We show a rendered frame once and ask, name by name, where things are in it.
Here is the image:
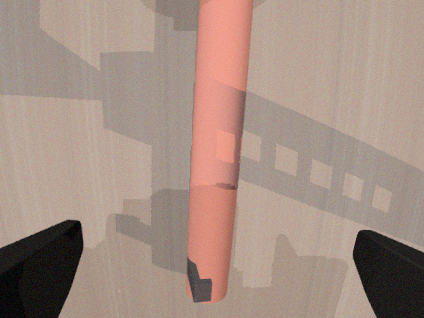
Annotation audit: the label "long salmon-pink rail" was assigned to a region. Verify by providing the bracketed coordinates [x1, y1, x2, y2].
[186, 0, 253, 304]

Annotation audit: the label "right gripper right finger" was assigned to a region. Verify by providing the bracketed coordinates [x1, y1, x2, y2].
[353, 230, 424, 318]

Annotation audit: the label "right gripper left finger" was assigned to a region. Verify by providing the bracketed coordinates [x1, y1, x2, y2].
[0, 220, 84, 318]

